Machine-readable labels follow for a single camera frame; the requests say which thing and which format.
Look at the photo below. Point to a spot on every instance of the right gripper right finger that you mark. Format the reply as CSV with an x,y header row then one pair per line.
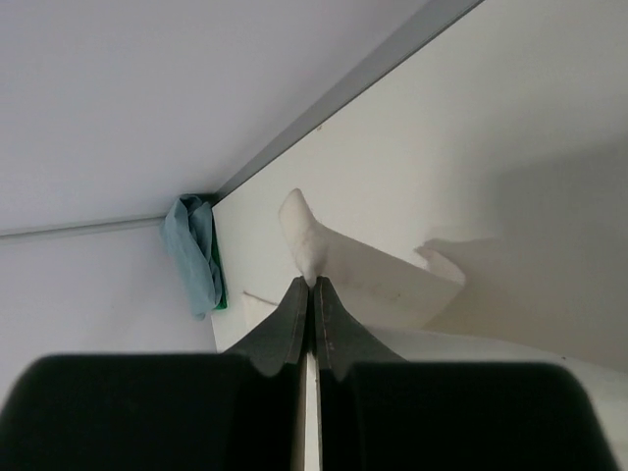
x,y
381,412

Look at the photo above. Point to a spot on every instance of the folded blue t-shirt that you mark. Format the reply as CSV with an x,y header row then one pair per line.
x,y
187,235

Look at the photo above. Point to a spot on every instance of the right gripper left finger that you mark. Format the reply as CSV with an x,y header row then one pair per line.
x,y
235,410

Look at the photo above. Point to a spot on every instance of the white t-shirt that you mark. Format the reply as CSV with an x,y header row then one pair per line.
x,y
393,300

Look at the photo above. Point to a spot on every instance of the folded green t-shirt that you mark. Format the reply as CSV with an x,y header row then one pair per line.
x,y
219,277

